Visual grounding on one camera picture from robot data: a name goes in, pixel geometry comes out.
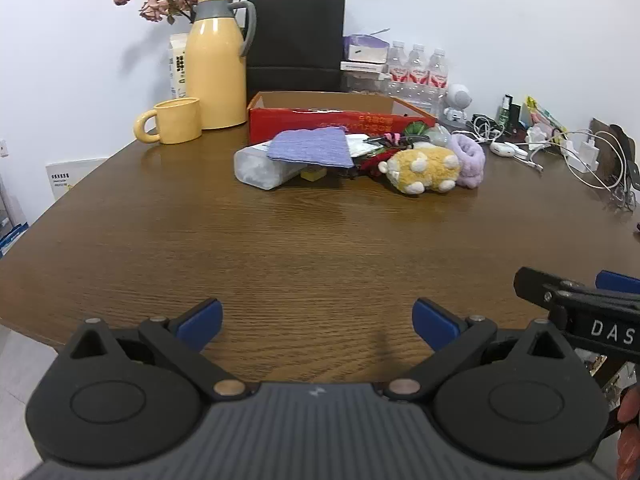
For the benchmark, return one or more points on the red rose decoration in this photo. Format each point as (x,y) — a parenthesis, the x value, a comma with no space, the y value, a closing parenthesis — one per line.
(367,165)

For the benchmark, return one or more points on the yellow sponge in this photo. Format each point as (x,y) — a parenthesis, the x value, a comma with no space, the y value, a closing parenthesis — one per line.
(312,174)

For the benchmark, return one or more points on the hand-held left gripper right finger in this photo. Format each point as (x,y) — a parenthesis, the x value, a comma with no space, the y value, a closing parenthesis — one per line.
(435,322)

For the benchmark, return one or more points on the small black box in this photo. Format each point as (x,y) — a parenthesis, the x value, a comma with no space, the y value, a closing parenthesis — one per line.
(516,115)

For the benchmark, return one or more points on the person's right hand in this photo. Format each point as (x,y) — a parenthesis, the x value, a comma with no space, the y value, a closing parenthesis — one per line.
(631,435)

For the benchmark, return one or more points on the yellow plush toy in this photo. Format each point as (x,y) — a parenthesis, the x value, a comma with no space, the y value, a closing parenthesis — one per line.
(425,167)

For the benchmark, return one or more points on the clear plastic box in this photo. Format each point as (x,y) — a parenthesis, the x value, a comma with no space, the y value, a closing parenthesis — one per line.
(365,84)

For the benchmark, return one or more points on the white oval device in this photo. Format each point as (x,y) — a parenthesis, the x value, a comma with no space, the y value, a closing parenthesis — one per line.
(504,148)

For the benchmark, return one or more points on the translucent green bag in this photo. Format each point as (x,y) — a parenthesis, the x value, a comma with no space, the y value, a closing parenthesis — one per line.
(439,135)

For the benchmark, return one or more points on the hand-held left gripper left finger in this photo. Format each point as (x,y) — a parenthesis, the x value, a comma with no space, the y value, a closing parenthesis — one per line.
(197,322)

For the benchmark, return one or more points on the black paper bag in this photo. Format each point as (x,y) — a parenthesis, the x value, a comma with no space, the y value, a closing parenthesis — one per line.
(295,35)

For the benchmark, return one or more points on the white robot toy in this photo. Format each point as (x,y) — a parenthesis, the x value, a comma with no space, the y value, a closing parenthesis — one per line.
(457,102)

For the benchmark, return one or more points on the purple cloth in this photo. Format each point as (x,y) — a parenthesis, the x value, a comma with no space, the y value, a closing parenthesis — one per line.
(310,147)

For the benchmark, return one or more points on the white charger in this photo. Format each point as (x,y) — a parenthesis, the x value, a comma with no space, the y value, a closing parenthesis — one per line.
(585,152)

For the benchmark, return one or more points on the flat white box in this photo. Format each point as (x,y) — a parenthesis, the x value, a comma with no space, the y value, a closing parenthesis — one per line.
(362,66)

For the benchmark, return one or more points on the yellow thermos jug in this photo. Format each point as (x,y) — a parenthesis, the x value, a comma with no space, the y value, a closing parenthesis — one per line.
(215,70)

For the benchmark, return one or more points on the white packet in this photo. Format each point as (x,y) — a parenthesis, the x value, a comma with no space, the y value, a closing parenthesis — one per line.
(357,144)

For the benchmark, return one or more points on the yellow mug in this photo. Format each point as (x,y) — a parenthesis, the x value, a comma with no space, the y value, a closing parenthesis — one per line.
(177,120)

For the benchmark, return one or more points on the white box with label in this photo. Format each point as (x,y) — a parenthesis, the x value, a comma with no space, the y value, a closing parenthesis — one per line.
(70,177)

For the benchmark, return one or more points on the red cardboard box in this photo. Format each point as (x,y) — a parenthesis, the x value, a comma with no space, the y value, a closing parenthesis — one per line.
(300,120)

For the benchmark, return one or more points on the yellow green packet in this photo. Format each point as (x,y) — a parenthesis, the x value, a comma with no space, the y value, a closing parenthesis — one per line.
(545,115)

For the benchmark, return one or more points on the purple fuzzy band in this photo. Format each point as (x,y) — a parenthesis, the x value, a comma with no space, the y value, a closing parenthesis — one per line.
(467,160)

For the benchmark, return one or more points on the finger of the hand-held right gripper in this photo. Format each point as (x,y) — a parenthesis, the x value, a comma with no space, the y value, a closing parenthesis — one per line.
(537,284)
(620,282)

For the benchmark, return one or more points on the white carton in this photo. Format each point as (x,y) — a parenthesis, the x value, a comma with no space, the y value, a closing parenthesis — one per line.
(177,65)

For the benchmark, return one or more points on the brown leather wallet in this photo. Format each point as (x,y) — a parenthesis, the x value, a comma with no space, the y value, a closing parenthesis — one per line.
(607,145)

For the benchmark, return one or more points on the green bottle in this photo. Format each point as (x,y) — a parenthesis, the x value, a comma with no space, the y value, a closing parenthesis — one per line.
(505,110)

